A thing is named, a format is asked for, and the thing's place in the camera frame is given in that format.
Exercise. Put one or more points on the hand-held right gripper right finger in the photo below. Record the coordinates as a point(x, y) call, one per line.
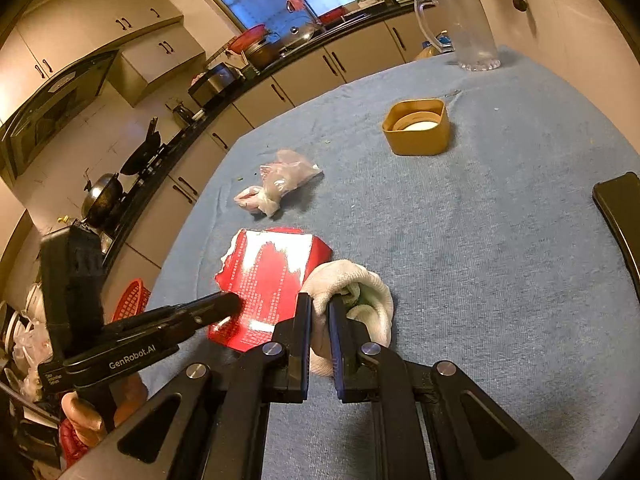
point(340, 360)

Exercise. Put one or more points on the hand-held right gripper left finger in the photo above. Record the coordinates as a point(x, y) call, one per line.
point(300, 345)

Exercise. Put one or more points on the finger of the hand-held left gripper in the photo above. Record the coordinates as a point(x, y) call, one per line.
point(210, 307)

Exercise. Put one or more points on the torn red paper envelope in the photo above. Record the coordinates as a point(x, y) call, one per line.
point(270, 280)

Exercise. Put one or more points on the white cloth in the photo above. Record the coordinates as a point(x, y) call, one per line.
point(370, 290)

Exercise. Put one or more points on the person's left hand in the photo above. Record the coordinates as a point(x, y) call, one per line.
point(82, 420)

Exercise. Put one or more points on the orange plastic basket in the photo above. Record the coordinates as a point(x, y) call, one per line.
point(130, 302)

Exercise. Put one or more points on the white plastic bag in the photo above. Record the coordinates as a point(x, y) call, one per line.
point(30, 360)

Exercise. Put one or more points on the metal wok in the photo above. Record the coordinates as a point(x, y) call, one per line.
point(102, 200)

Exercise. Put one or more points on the crumpled small plastic bag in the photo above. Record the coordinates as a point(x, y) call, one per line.
point(280, 180)

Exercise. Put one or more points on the black frying pan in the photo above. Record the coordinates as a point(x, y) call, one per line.
point(142, 152)

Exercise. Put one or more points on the red plastic bag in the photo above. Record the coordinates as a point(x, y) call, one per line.
point(72, 445)

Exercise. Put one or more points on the blue tablecloth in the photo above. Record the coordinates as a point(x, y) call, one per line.
point(450, 240)

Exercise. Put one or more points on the black range hood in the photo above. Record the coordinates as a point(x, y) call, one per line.
point(55, 115)

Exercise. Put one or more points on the small metal pot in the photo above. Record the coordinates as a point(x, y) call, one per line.
point(182, 112)

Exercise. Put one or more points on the black kitchen countertop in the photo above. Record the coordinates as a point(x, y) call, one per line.
point(235, 97)

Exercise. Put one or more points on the square yellow-brown container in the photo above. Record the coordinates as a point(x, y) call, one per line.
point(415, 135)

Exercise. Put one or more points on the beige lower kitchen cabinets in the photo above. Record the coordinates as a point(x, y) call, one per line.
point(300, 82)

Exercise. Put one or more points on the beige kitchen cabinets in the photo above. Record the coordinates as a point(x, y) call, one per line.
point(100, 5)
point(300, 82)

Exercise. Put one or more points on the dark cooking pot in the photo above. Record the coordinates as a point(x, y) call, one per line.
point(262, 55)

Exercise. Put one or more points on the red colander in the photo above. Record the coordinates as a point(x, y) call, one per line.
point(252, 35)

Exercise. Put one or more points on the beige upper kitchen cabinets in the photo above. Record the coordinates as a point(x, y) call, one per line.
point(100, 5)

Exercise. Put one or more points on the pan with glass lid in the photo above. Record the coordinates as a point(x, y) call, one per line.
point(300, 35)

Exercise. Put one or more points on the kitchen faucet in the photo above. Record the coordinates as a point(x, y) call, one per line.
point(300, 10)

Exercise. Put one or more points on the black chair back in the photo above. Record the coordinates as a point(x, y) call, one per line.
point(622, 225)

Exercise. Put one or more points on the red dish basin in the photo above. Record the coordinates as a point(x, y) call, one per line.
point(334, 15)

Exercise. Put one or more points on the clear glass pitcher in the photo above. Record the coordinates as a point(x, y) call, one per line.
point(465, 25)

